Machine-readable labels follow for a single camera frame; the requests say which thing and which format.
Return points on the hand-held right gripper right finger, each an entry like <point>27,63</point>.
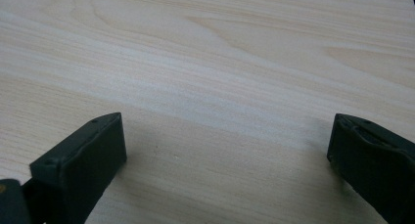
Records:
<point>372,162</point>

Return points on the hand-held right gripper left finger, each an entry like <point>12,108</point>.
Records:
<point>81,165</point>

